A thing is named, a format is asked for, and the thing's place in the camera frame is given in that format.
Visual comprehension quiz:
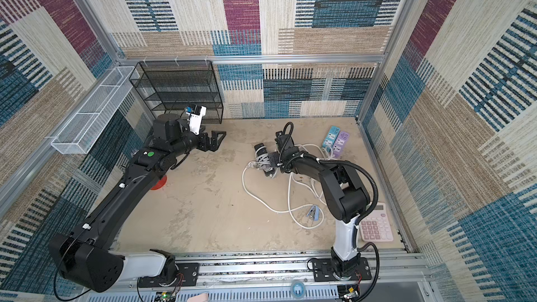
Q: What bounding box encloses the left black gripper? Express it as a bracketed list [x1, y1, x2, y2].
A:
[171, 124, 227, 159]

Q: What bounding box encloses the black power strip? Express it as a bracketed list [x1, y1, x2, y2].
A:
[254, 143, 276, 178]

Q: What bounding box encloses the white cord of teal strip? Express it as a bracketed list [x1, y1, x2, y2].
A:
[289, 143, 349, 206]

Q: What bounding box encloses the teal power strip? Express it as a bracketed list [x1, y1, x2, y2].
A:
[322, 126, 340, 153]

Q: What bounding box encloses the purple power strip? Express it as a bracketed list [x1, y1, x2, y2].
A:
[332, 131, 350, 159]

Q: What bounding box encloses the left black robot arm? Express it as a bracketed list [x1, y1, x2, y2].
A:
[48, 113, 226, 292]

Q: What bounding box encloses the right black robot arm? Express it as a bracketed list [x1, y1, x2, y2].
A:
[272, 145, 372, 279]

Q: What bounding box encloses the red pen cup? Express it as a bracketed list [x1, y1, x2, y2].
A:
[151, 176, 167, 190]

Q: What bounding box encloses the blue binder clip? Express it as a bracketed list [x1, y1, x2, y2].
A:
[306, 205, 321, 222]

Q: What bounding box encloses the pink white calculator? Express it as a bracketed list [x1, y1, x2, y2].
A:
[359, 203, 394, 243]

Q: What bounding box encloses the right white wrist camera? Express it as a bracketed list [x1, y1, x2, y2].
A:
[275, 131, 291, 152]

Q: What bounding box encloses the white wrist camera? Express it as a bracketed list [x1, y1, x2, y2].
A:
[185, 104, 206, 135]
[275, 131, 291, 152]

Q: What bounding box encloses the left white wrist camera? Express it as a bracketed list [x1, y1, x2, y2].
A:
[185, 104, 206, 135]

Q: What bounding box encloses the black wire shelf rack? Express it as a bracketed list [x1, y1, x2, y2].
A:
[129, 60, 224, 124]

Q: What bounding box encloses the black corrugated cable conduit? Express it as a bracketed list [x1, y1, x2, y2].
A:
[278, 121, 381, 302]

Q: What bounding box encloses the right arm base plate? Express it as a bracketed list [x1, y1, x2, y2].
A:
[306, 257, 373, 282]

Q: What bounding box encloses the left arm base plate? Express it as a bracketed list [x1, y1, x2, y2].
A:
[138, 263, 200, 289]

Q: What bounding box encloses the white mesh wall basket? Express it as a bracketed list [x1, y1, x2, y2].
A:
[51, 67, 134, 155]

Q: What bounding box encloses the aluminium front rail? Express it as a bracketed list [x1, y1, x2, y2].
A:
[81, 249, 442, 301]

